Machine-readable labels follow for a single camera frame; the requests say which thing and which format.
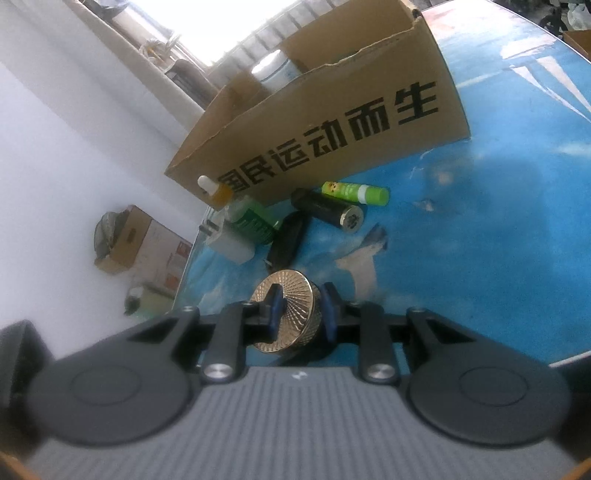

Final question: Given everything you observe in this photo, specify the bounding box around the brown cardboard box with print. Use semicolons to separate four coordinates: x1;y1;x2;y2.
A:
166;1;470;205

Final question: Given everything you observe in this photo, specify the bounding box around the white plug charger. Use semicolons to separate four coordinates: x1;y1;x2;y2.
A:
199;219;256;265

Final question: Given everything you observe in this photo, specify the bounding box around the gold ribbed round jar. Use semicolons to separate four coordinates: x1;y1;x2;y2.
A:
250;269;322;354

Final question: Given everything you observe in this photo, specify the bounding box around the white supplement bottle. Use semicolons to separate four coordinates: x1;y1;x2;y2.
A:
250;49;304;94

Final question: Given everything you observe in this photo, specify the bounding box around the small cardboard box on floor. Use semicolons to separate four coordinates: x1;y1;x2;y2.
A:
93;205;192;298

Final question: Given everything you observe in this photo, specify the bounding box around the green lip balm tube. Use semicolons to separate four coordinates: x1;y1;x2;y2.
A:
321;182;390;206

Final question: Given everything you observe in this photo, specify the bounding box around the black cylindrical flashlight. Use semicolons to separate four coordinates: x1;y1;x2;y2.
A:
290;188;365;233

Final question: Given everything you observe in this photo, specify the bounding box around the amber dropper bottle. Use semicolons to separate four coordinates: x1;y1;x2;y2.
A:
197;175;233;211

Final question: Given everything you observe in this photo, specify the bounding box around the green labelled small box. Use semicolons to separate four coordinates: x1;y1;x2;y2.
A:
224;195;280;245

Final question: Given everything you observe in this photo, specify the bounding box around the black oblong case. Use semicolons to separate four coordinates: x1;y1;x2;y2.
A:
264;210;311;274

